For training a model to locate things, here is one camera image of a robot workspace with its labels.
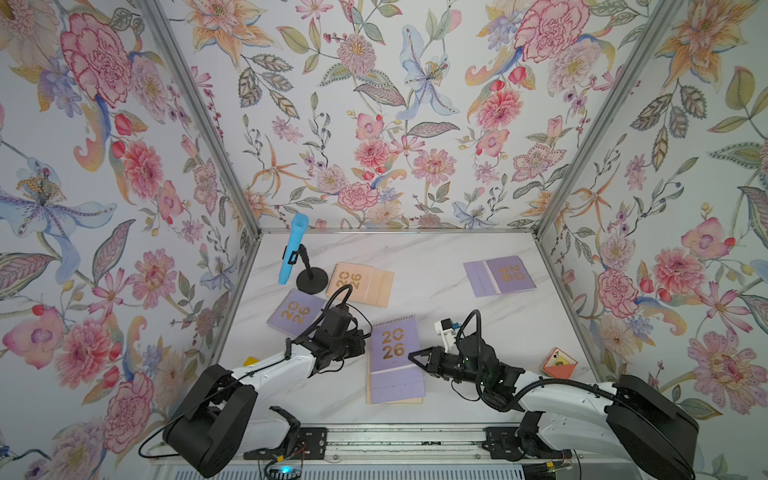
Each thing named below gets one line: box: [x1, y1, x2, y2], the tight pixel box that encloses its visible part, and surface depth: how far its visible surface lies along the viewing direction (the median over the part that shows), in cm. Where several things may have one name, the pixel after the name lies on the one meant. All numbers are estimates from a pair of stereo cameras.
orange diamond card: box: [542, 347, 578, 379], surface depth 88 cm
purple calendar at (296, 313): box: [266, 288, 326, 337], surface depth 99 cm
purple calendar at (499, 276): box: [463, 255, 537, 297], surface depth 109 cm
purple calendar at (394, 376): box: [370, 315, 426, 404], surface depth 82 cm
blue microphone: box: [278, 213, 310, 285], surface depth 90 cm
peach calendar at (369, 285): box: [326, 263, 395, 308], surface depth 106 cm
